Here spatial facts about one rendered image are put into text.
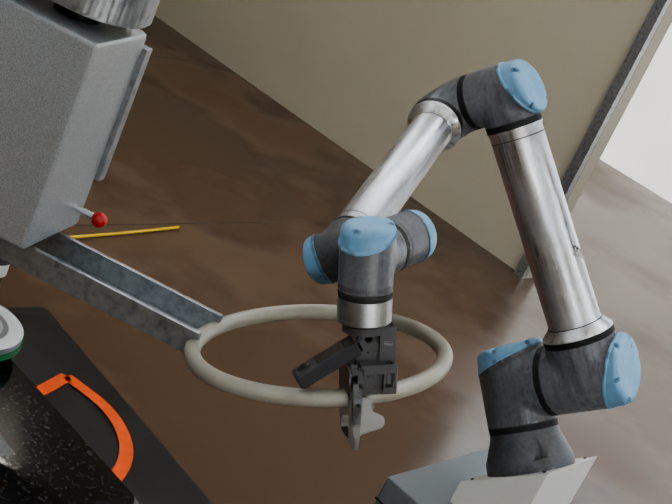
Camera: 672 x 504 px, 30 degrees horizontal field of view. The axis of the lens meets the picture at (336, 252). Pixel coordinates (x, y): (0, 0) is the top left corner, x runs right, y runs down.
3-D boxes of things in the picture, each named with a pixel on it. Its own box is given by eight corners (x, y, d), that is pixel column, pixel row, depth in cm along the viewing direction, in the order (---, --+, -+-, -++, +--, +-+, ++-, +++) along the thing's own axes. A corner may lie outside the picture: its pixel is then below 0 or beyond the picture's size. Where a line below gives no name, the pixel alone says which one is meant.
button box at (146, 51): (63, 163, 246) (111, 31, 236) (70, 161, 249) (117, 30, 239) (98, 182, 245) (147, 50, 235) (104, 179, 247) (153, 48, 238)
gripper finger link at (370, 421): (387, 452, 206) (386, 396, 205) (352, 454, 205) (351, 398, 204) (382, 447, 209) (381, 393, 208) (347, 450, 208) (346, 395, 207)
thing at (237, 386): (138, 387, 214) (138, 371, 213) (240, 305, 259) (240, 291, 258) (419, 426, 201) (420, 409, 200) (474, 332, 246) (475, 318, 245)
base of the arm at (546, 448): (515, 465, 283) (507, 421, 284) (590, 457, 271) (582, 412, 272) (470, 480, 268) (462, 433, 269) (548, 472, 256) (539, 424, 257)
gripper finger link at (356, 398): (363, 426, 203) (362, 372, 203) (353, 427, 203) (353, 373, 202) (355, 420, 208) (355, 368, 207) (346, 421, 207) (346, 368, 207)
